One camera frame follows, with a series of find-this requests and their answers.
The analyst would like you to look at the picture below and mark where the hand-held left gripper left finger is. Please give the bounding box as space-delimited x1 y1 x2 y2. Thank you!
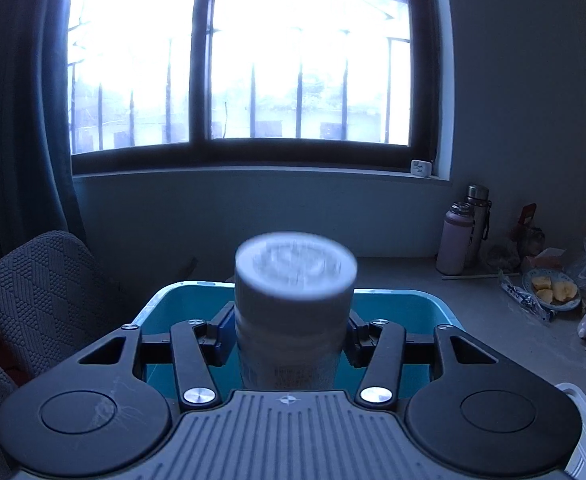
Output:
77 318 234 408

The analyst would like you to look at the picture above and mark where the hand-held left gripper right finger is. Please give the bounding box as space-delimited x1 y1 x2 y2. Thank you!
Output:
345 312 500 408

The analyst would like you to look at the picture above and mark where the teal plastic storage bin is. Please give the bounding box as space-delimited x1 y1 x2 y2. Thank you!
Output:
132 281 466 397

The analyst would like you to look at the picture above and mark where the white plastic bottle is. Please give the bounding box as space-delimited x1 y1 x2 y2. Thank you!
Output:
234 231 358 392

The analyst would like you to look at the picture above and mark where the grey desk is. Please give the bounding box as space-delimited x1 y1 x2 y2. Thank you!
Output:
345 256 586 441

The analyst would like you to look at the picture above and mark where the pink insulated bottle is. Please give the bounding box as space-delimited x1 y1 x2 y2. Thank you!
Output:
436 202 475 276

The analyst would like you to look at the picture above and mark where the steel thermos flask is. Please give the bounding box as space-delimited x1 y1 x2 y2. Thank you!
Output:
464 184 492 269

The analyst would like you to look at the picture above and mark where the silver snack wrapper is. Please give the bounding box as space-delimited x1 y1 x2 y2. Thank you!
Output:
498 270 558 323

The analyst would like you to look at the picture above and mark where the grey textured chair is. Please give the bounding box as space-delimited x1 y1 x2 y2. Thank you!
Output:
0 230 124 480

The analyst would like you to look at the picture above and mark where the orange snack box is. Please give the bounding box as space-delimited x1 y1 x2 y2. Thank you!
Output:
522 247 566 273

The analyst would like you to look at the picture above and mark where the plate of cut fruit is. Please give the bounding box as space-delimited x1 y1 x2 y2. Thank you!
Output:
522 269 582 312

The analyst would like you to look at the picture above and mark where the red packet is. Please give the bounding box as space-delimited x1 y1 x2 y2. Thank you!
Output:
518 203 538 237

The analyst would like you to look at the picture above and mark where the dark framed window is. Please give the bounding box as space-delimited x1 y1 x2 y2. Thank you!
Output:
66 0 442 177

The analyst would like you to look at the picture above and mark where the dark blue curtain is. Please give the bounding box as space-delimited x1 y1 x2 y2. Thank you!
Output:
0 0 88 273

